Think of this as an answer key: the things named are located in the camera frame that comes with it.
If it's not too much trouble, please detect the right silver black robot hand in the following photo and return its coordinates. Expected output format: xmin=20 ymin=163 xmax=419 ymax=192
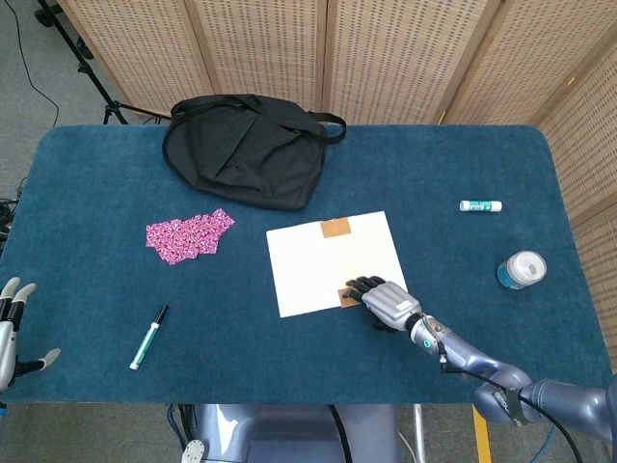
xmin=345 ymin=275 xmax=423 ymax=334

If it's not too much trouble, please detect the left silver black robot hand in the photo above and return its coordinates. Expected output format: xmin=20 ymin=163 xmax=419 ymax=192
xmin=0 ymin=277 xmax=62 ymax=393

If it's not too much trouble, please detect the brown beige paper tag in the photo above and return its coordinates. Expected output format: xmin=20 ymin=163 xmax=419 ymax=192
xmin=320 ymin=217 xmax=362 ymax=309

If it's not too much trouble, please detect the white paper sheet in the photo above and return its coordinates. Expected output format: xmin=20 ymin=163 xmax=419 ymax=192
xmin=265 ymin=210 xmax=409 ymax=319

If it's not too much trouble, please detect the dark blue table mat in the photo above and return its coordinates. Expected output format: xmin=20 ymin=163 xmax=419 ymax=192
xmin=0 ymin=123 xmax=613 ymax=405

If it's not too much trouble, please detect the green white glue stick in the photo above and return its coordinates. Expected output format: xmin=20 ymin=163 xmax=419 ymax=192
xmin=459 ymin=200 xmax=503 ymax=213

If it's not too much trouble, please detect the silver metal table leg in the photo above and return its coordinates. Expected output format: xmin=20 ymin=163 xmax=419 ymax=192
xmin=413 ymin=403 xmax=428 ymax=463

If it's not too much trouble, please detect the blue jar with white lid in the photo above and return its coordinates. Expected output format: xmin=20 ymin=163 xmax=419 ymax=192
xmin=496 ymin=249 xmax=548 ymax=290

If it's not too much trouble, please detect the green white marker pen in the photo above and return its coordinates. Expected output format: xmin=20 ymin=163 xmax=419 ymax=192
xmin=128 ymin=302 xmax=170 ymax=371

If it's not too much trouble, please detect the grey-blue robot torso base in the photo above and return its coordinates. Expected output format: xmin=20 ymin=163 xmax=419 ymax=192
xmin=166 ymin=403 xmax=404 ymax=463

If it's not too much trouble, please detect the black fabric bag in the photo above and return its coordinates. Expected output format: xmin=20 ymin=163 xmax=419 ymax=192
xmin=162 ymin=94 xmax=347 ymax=211

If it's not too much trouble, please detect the pink patterned cloth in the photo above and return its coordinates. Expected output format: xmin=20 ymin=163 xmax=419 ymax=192
xmin=146 ymin=207 xmax=236 ymax=266

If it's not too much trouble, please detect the black tripod stand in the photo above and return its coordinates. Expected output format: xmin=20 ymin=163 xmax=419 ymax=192
xmin=36 ymin=0 xmax=173 ymax=125

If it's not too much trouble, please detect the black cable bundle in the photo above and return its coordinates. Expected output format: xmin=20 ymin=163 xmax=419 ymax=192
xmin=0 ymin=177 xmax=26 ymax=257

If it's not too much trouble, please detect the blue cable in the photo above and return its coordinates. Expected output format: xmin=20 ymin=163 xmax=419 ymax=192
xmin=533 ymin=423 xmax=560 ymax=463

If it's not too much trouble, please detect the thin black floor cable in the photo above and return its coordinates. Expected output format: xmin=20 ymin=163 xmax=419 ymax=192
xmin=9 ymin=0 xmax=60 ymax=127

